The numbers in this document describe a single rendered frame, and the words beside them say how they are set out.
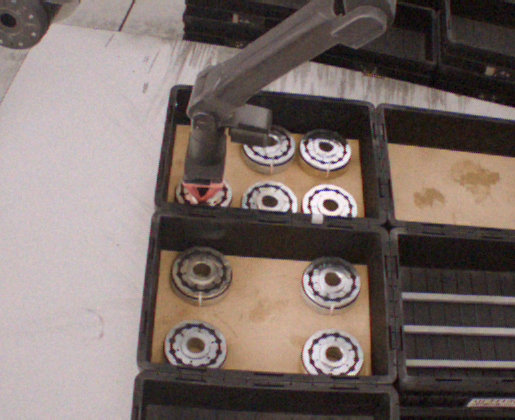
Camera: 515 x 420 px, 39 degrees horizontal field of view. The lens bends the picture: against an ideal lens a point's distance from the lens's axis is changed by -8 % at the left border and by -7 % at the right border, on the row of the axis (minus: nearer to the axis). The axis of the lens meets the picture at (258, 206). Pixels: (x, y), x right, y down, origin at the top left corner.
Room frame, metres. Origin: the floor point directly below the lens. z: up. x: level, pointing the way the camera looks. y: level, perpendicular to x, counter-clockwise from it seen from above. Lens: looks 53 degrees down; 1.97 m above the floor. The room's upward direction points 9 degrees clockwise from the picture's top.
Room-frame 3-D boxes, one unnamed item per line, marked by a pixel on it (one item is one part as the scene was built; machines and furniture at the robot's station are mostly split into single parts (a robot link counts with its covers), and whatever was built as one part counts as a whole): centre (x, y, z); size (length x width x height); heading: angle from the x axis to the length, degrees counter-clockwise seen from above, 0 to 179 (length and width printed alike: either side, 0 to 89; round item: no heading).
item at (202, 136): (0.84, 0.09, 1.06); 0.07 x 0.06 x 0.07; 88
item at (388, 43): (1.93, -0.28, 0.31); 0.40 x 0.30 x 0.34; 88
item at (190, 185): (0.83, 0.10, 0.93); 0.07 x 0.07 x 0.09; 5
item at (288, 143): (1.00, 0.00, 0.86); 0.10 x 0.10 x 0.01
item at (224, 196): (0.84, 0.10, 0.88); 0.10 x 0.10 x 0.01
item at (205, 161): (0.84, 0.10, 1.00); 0.10 x 0.07 x 0.07; 5
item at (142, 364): (0.62, -0.04, 0.92); 0.40 x 0.30 x 0.02; 96
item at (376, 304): (0.62, -0.04, 0.87); 0.40 x 0.30 x 0.11; 96
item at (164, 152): (0.92, -0.01, 0.92); 0.40 x 0.30 x 0.02; 96
